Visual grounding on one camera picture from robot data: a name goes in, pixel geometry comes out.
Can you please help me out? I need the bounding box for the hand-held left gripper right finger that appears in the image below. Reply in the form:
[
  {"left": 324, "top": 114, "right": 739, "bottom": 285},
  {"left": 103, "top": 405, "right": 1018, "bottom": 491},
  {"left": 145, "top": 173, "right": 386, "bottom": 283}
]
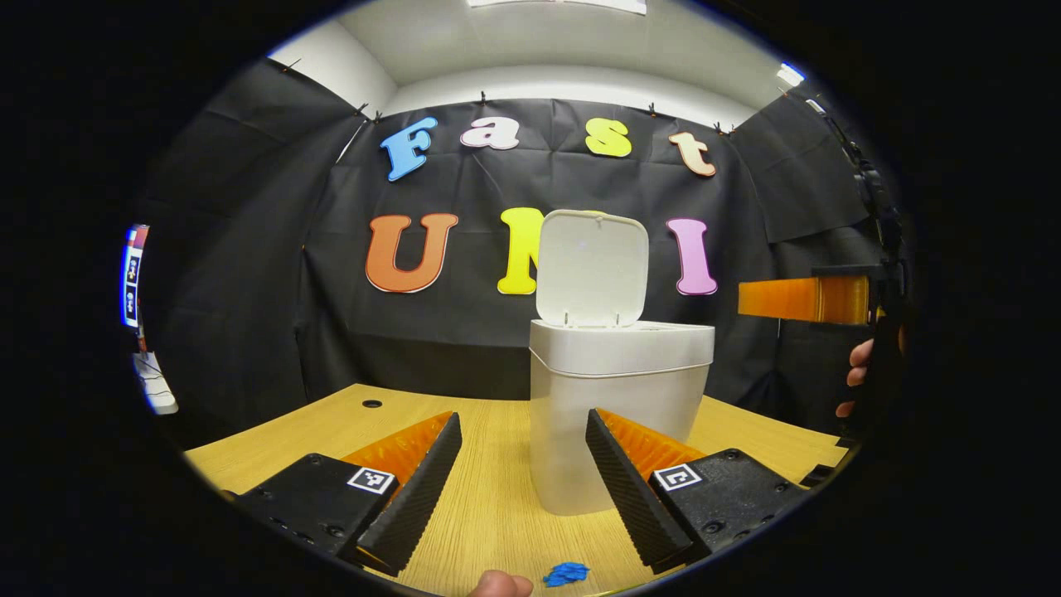
[{"left": 585, "top": 408, "right": 817, "bottom": 575}]

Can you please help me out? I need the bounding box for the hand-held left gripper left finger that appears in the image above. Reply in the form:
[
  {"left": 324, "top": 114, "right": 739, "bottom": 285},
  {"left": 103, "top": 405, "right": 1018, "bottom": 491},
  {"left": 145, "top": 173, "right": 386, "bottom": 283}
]
[{"left": 220, "top": 410, "right": 463, "bottom": 579}]

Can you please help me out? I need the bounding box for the blue paper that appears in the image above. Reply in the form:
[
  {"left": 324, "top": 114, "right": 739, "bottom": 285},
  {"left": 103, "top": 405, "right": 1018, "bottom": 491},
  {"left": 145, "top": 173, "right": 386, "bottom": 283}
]
[{"left": 543, "top": 561, "right": 591, "bottom": 588}]

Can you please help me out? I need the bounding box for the white desktop garbage bin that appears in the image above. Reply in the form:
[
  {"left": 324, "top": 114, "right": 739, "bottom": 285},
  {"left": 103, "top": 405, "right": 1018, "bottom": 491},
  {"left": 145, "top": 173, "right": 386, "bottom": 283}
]
[{"left": 529, "top": 209, "right": 716, "bottom": 517}]

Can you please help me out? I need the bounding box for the wooden desktop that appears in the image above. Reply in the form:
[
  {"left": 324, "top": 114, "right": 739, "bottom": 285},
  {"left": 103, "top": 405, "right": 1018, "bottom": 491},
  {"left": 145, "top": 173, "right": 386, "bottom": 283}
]
[{"left": 182, "top": 381, "right": 850, "bottom": 597}]

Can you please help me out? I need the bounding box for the black backdrop cloth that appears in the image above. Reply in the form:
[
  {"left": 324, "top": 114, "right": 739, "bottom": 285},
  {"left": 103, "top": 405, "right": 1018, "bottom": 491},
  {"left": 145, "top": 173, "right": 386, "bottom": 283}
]
[{"left": 133, "top": 58, "right": 913, "bottom": 453}]

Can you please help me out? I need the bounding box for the white side table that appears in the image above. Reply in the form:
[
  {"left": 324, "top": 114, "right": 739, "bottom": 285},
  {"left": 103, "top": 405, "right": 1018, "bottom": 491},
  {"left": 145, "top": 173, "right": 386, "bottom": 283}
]
[{"left": 133, "top": 352, "right": 180, "bottom": 415}]

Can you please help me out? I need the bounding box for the computer monitor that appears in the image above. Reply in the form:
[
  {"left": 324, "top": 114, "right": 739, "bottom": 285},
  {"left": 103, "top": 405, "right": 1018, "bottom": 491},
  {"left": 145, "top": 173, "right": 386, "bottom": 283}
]
[{"left": 120, "top": 224, "right": 152, "bottom": 328}]

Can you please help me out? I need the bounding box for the large ceiling light panel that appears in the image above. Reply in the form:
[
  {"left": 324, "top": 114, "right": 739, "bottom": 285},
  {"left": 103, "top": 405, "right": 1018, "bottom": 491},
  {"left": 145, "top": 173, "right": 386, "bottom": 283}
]
[{"left": 467, "top": 0, "right": 647, "bottom": 16}]

